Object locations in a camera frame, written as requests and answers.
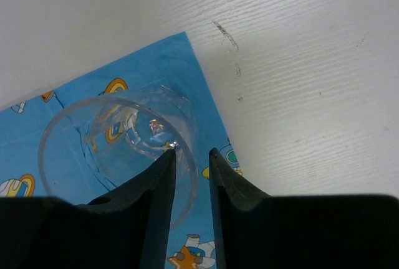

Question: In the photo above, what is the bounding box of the blue patterned cloth napkin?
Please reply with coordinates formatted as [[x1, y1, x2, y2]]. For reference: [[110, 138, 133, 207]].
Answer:
[[1, 33, 240, 268]]

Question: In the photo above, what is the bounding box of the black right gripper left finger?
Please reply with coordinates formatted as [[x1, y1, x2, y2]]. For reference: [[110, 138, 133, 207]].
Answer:
[[1, 150, 176, 268]]

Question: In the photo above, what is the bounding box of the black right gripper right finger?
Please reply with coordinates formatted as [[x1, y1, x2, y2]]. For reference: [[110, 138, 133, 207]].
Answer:
[[209, 149, 398, 268]]

